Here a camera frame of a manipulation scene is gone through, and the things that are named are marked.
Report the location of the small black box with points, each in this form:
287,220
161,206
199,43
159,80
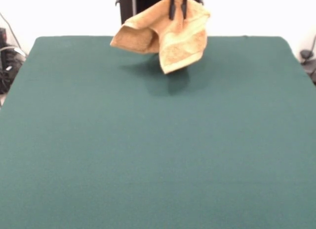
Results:
2,36

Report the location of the dark green table cloth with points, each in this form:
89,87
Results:
123,140

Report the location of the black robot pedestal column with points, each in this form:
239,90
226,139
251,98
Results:
143,2

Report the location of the tan terry towel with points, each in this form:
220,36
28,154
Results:
182,41

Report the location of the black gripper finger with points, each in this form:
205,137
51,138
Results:
184,5
172,7

